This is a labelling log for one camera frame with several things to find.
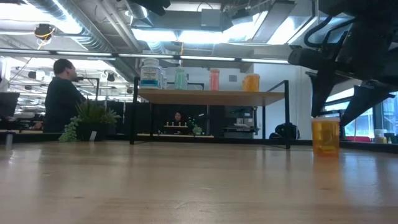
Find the small bottles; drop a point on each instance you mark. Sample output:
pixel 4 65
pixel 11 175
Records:
pixel 180 79

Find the silver metal post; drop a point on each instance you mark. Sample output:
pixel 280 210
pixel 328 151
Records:
pixel 9 138

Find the red low object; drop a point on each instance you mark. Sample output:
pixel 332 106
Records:
pixel 357 139

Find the white medicine bottle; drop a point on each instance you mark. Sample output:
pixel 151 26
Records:
pixel 164 81

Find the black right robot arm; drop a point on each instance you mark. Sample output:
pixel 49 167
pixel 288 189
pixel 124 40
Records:
pixel 357 6

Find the black backpack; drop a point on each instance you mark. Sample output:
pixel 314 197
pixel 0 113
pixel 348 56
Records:
pixel 284 131

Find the small pink pill bottle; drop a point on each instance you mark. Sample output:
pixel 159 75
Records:
pixel 214 80

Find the small wooden rack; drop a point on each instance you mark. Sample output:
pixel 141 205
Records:
pixel 175 126

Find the black monitor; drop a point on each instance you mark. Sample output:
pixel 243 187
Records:
pixel 8 104

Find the white jar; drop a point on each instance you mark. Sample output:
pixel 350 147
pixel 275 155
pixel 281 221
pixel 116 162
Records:
pixel 380 135

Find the large translucent white bottle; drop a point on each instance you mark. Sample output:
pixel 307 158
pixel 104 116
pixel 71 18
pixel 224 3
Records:
pixel 150 74

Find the black spotlight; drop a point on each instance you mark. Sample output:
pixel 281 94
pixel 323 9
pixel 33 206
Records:
pixel 111 77

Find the black metal rig frame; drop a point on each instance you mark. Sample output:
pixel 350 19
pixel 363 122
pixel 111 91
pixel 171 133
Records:
pixel 93 79

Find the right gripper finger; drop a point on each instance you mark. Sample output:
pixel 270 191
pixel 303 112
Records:
pixel 321 90
pixel 363 102

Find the small green background plant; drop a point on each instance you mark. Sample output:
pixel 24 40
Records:
pixel 196 129

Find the person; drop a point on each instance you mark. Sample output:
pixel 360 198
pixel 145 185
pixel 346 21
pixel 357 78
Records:
pixel 62 99
pixel 178 117

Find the white plant tag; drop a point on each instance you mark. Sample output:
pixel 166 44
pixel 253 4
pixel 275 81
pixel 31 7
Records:
pixel 93 136

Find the potted succulent plant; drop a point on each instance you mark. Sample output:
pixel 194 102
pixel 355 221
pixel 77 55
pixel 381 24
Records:
pixel 93 121

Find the orange pill bottle white cap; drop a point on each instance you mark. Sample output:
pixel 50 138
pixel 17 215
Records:
pixel 251 83
pixel 325 137

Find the black office partition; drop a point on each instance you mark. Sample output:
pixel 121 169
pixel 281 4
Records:
pixel 124 118

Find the wooden shelf black frame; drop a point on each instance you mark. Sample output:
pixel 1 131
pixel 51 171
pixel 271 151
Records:
pixel 211 97

